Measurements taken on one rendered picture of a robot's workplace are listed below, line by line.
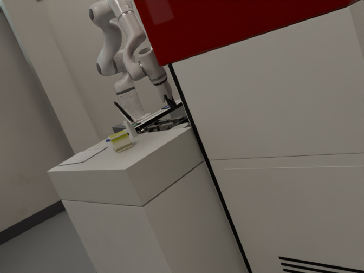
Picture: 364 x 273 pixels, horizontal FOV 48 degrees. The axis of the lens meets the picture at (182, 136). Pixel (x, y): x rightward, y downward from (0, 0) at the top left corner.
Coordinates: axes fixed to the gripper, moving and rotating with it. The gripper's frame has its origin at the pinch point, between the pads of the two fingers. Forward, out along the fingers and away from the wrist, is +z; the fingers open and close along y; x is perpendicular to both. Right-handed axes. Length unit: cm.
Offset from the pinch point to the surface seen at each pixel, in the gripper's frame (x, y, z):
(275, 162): 41, 65, -2
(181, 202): 3, 63, 5
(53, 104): -162, -183, 53
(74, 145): -161, -167, 99
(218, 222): 10, 59, 25
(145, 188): -4, 68, -10
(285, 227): 36, 71, 23
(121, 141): -14.7, 41.3, -15.8
